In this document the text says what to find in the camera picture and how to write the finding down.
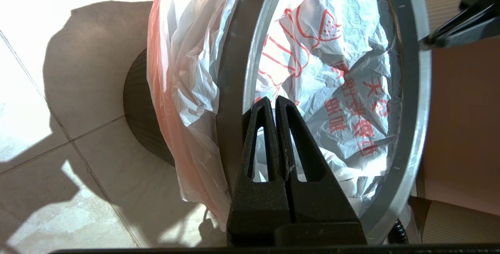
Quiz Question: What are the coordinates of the white red-printed trash bag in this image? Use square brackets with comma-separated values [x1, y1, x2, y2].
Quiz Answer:
[146, 0, 404, 229]

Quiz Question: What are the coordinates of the grey bin ring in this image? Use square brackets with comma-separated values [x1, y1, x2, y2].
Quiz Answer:
[216, 0, 432, 245]

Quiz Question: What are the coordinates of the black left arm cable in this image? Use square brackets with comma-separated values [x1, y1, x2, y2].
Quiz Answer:
[390, 218, 409, 245]

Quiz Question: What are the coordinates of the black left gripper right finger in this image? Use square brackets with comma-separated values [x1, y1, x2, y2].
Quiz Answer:
[275, 95, 367, 247]

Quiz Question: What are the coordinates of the black round trash bin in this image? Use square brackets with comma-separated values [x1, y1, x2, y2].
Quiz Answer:
[123, 48, 176, 167]

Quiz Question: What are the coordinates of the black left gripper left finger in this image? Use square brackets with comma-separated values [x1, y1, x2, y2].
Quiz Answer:
[226, 97, 290, 247]

